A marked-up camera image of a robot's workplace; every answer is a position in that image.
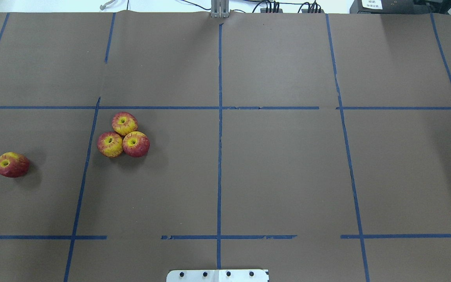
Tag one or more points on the lone red yellow apple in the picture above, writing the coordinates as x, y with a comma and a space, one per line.
13, 165

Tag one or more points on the red yellow apple right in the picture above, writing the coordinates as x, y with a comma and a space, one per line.
136, 144

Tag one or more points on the red yellow apple far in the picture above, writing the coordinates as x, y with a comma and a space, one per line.
124, 123

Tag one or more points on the red yellow apple left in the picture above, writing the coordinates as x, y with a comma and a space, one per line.
110, 144

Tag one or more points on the black power strip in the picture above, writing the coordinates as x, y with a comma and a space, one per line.
275, 7

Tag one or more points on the black device with label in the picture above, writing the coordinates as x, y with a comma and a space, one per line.
387, 7

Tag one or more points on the grey metal camera post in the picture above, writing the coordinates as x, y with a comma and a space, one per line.
220, 9

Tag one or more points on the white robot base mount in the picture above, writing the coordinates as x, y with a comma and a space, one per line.
219, 275

